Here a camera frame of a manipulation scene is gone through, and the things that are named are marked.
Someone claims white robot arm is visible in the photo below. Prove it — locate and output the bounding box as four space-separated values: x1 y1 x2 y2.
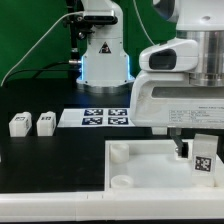
77 0 224 157

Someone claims white front fence bar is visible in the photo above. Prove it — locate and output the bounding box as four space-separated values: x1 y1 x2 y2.
0 188 224 222

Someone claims white square table top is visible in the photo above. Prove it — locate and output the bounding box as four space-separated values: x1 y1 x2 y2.
105 139 224 190

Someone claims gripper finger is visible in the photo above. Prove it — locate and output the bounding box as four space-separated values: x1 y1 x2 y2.
170 128 189 158

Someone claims sheet with four tags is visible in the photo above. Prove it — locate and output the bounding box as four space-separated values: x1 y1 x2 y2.
58 108 134 128

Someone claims grey cable left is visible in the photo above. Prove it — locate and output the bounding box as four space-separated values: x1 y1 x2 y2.
0 11 85 88

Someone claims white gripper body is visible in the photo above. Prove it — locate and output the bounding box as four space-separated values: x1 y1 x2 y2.
129 71 224 129

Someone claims grey cable right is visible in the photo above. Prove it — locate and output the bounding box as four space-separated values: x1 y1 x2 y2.
132 0 158 46

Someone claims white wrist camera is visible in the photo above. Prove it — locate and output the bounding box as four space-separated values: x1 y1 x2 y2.
139 38 199 72

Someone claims grey cable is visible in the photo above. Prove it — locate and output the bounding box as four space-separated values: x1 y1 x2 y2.
132 0 158 46
0 11 85 88

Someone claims black cable left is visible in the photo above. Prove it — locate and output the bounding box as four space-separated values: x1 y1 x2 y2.
5 61 82 83

